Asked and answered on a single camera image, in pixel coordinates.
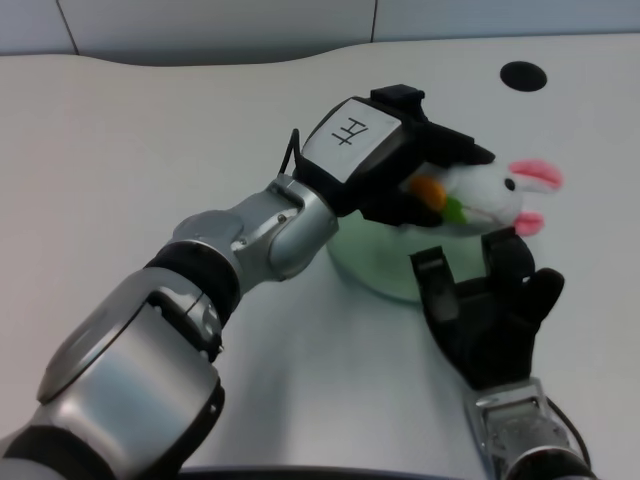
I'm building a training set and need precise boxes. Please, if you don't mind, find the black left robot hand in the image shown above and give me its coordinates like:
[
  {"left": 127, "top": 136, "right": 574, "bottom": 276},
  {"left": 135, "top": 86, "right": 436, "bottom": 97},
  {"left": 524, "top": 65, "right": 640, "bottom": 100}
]
[{"left": 292, "top": 85, "right": 497, "bottom": 232}]

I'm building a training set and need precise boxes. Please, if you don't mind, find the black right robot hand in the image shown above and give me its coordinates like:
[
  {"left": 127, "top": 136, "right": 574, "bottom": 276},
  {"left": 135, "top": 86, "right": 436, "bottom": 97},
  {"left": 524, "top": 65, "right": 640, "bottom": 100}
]
[{"left": 409, "top": 228, "right": 565, "bottom": 390}]

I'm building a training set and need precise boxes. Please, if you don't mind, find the white rabbit plush doll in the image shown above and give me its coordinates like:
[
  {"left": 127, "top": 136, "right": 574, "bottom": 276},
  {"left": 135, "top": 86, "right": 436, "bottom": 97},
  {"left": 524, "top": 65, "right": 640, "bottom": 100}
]
[{"left": 399, "top": 158, "right": 564, "bottom": 238}]

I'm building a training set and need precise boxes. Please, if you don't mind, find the green round plate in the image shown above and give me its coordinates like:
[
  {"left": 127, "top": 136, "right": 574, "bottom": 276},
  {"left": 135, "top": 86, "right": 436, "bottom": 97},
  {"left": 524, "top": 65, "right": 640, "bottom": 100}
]
[{"left": 326, "top": 209, "right": 489, "bottom": 303}]

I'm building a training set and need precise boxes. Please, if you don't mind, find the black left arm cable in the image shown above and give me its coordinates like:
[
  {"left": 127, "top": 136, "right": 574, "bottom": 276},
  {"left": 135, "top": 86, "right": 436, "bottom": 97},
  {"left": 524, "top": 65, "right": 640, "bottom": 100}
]
[{"left": 277, "top": 128, "right": 302, "bottom": 176}]

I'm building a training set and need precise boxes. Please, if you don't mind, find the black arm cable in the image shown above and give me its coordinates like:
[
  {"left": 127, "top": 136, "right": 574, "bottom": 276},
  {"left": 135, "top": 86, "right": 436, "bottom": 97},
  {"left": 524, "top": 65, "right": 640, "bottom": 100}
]
[
  {"left": 277, "top": 128, "right": 302, "bottom": 176},
  {"left": 544, "top": 397, "right": 594, "bottom": 474}
]

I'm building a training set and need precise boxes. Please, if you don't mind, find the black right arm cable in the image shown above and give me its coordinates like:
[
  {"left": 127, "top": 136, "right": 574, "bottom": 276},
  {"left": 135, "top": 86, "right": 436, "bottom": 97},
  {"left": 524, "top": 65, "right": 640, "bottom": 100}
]
[{"left": 544, "top": 397, "right": 594, "bottom": 474}]

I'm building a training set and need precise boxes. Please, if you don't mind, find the black table cable grommet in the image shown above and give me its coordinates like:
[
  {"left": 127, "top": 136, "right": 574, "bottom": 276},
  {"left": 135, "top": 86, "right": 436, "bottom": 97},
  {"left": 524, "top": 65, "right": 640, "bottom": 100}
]
[{"left": 499, "top": 61, "right": 548, "bottom": 93}]

